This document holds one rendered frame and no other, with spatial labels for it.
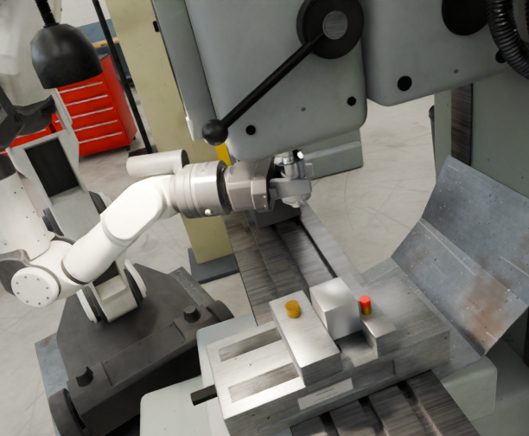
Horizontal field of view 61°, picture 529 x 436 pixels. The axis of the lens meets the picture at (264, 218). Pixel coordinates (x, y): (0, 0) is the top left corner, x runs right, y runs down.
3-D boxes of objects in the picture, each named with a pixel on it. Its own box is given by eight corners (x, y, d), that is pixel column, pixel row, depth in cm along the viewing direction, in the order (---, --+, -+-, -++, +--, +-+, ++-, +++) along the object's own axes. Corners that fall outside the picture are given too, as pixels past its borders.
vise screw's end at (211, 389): (194, 407, 67) (190, 400, 66) (193, 399, 68) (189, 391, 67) (219, 398, 67) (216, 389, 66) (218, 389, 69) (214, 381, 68)
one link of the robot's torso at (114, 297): (85, 308, 155) (28, 208, 122) (138, 280, 163) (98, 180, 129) (100, 340, 146) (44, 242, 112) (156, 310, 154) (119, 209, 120)
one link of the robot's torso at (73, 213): (56, 250, 131) (-28, 92, 111) (113, 224, 137) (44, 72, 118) (64, 267, 118) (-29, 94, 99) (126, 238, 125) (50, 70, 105)
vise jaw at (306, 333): (304, 387, 62) (299, 368, 60) (272, 319, 75) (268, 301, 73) (344, 371, 62) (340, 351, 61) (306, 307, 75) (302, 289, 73)
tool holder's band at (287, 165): (299, 154, 70) (298, 148, 70) (309, 164, 66) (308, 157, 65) (270, 163, 69) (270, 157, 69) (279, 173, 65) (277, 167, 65)
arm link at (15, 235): (3, 315, 78) (-63, 200, 69) (39, 275, 90) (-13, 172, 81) (63, 305, 76) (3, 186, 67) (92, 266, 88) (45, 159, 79)
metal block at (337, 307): (329, 342, 66) (323, 311, 63) (315, 317, 71) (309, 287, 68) (361, 330, 66) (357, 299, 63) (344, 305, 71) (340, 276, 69)
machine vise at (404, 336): (235, 451, 63) (214, 400, 58) (216, 374, 76) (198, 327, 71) (451, 362, 68) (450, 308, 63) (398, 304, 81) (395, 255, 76)
